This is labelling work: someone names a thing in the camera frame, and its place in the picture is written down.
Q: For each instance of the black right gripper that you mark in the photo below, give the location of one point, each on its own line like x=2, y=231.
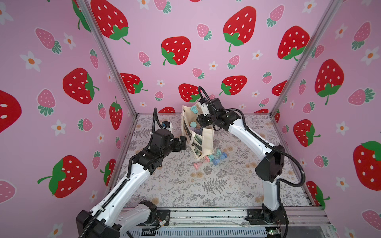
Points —
x=203, y=119

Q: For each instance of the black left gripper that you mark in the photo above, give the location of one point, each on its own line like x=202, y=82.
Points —
x=177, y=148

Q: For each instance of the canvas tote bag floral print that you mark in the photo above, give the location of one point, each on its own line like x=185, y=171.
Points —
x=199, y=140

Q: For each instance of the teal hourglass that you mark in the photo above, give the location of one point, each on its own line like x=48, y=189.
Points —
x=194, y=114

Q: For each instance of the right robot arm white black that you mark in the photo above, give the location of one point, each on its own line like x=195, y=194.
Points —
x=271, y=157

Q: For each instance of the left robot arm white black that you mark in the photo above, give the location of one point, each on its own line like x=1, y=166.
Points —
x=103, y=220

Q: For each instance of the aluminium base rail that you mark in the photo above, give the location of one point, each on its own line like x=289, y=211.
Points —
x=235, y=222

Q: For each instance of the aluminium corner frame post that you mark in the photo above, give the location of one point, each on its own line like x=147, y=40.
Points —
x=319, y=31

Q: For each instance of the left aluminium corner post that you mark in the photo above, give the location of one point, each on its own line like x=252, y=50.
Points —
x=89, y=17

